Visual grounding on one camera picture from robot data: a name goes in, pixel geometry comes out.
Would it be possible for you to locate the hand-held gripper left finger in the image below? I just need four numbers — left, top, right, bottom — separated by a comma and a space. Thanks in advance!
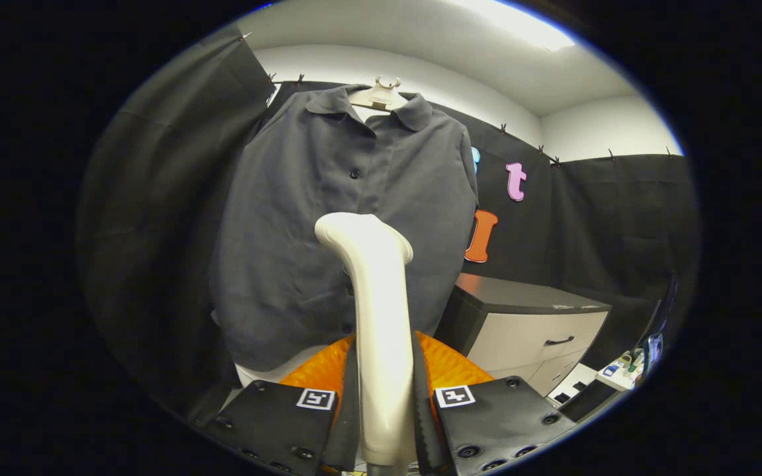
202, 334, 360, 476

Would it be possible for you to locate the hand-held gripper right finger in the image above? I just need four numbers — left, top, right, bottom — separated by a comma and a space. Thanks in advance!
411, 331, 577, 476

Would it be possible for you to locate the white garment steamer handle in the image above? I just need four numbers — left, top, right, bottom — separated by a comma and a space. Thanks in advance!
315, 213, 416, 467

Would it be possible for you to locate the dark grey button shirt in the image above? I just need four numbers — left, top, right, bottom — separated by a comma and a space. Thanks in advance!
209, 85, 480, 372

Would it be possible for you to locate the cream clothes hanger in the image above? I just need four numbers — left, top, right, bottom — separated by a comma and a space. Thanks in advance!
348, 75, 411, 114

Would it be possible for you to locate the white stand base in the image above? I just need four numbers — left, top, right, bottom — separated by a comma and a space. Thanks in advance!
234, 344, 329, 391

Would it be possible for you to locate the grey top drawer cabinet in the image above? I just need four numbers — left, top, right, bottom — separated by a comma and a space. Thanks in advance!
434, 272, 612, 397

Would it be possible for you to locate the white tray of small items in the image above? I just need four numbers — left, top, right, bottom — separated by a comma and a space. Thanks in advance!
596, 349, 663, 392

